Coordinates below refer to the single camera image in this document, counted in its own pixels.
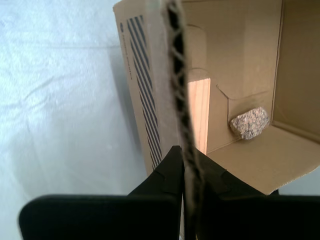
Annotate speckled pinkish granite rock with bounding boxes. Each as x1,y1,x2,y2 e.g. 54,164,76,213
230,106,270,140

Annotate cardboard box black stripes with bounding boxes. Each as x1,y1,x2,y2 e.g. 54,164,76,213
112,0,320,240

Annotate light wooden block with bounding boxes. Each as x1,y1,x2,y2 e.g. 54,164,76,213
186,77,211,155

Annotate white translucent table cover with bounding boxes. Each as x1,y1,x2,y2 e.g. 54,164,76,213
0,0,320,240

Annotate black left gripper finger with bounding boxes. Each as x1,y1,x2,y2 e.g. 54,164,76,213
18,145,185,240
195,148,320,240

